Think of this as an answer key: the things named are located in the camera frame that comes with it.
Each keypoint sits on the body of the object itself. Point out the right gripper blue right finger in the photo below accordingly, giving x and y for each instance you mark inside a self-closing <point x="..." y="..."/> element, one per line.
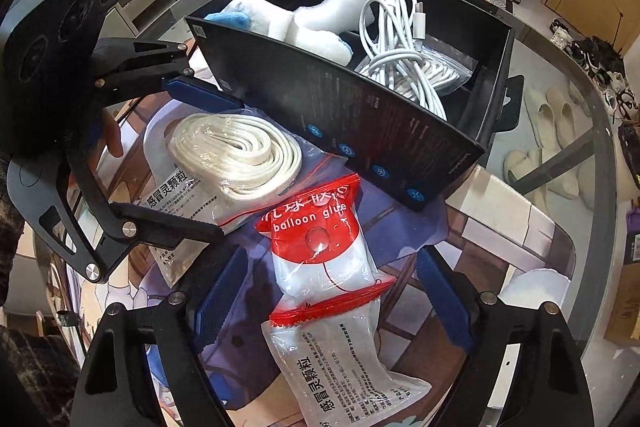
<point x="549" y="387"/>

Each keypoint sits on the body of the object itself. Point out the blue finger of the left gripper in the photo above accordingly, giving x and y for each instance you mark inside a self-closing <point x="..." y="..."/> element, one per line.
<point x="154" y="227"/>
<point x="201" y="94"/>

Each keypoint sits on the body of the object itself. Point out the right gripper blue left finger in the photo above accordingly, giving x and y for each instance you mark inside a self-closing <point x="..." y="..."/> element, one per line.
<point x="115" y="385"/>

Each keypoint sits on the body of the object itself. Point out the white medicine sachet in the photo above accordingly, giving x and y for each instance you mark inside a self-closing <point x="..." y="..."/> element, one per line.
<point x="181" y="208"/>
<point x="333" y="369"/>

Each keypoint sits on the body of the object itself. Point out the white plush toy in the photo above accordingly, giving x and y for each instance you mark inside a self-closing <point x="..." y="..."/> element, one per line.
<point x="316" y="29"/>

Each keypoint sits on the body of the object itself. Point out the red balloon glue bag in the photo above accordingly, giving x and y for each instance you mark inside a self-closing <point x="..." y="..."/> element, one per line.
<point x="321" y="259"/>

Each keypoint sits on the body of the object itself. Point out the person's left hand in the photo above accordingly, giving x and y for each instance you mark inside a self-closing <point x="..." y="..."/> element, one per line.
<point x="111" y="134"/>

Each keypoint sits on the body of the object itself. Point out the black storage box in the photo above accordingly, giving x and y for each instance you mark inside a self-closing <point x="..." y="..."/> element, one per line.
<point x="403" y="149"/>

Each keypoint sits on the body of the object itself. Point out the beige slipper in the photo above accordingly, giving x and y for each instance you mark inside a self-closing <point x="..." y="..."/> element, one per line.
<point x="565" y="185"/>
<point x="564" y="121"/>

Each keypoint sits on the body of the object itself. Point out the white sneaker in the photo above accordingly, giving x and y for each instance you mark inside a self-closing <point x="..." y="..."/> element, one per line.
<point x="561" y="38"/>

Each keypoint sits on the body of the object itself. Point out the black umbrella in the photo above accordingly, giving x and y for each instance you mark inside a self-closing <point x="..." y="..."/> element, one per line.
<point x="608" y="58"/>

